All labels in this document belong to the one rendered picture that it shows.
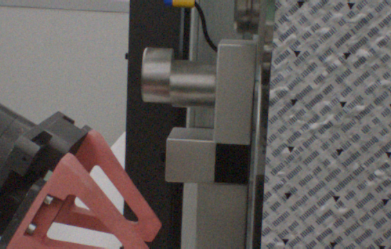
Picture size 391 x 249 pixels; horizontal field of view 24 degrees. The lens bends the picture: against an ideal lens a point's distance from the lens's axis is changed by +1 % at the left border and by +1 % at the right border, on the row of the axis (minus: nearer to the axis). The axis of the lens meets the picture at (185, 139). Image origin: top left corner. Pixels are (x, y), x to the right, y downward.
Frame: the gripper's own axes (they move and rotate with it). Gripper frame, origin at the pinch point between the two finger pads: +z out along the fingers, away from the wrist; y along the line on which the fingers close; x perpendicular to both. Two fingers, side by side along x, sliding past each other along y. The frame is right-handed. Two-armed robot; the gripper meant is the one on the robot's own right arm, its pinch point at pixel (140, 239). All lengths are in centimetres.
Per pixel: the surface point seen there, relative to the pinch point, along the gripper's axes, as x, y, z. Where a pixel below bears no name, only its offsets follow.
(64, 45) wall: -96, -554, -94
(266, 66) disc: 13.4, -1.4, 1.0
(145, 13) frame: 8.8, -33.4, -10.0
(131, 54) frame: 4.6, -33.3, -9.1
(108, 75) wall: -98, -554, -58
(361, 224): 8.2, -0.2, 11.1
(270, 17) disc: 16.1, 0.4, -0.4
